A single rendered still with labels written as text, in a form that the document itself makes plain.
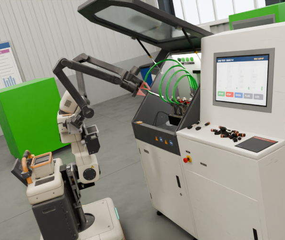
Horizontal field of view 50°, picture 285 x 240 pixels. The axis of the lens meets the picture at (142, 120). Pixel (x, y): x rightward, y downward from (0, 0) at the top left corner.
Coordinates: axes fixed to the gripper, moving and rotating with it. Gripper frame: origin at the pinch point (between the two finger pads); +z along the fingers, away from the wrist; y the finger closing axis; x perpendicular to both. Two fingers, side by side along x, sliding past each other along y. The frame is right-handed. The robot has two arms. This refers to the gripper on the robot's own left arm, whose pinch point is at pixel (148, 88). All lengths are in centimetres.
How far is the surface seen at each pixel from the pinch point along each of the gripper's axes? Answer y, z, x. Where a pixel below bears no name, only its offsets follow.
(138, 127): 5.5, 9.0, 33.2
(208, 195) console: -47, 80, 33
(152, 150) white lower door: -1, 30, 42
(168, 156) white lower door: -20, 44, 34
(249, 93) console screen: -60, 63, -36
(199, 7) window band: 544, -95, -184
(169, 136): -30, 36, 18
